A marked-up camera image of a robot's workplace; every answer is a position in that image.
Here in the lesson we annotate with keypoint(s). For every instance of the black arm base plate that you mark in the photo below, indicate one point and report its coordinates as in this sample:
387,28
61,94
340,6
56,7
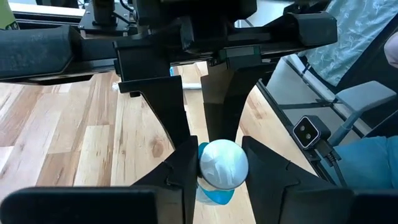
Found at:
126,26

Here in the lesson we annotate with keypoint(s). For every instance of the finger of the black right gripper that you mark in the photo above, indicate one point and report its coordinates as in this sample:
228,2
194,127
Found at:
224,105
161,102

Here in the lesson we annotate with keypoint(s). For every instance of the green disinfecting wipes canister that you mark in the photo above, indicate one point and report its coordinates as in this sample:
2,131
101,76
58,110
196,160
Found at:
7,15

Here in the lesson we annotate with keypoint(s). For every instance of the black aluminium table frame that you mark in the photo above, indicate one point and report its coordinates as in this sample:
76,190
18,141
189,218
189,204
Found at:
276,105

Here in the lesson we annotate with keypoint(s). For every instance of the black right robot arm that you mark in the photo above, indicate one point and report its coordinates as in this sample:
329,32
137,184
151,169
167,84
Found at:
104,12

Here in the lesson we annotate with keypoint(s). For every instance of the blue mouthwash bottle white cap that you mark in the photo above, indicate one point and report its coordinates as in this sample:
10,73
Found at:
222,165

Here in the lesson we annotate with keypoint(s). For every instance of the small black depth camera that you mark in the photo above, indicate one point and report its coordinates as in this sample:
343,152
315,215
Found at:
308,133

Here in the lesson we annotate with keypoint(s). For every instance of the grey chair armrest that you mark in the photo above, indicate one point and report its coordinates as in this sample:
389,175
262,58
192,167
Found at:
363,93

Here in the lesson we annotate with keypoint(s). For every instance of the teal floral fabric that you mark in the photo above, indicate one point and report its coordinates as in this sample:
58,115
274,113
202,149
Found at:
351,31

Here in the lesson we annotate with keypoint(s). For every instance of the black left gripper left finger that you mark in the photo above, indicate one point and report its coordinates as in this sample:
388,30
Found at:
177,186

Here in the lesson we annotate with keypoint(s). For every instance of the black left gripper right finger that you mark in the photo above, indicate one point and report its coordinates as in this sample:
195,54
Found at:
273,186

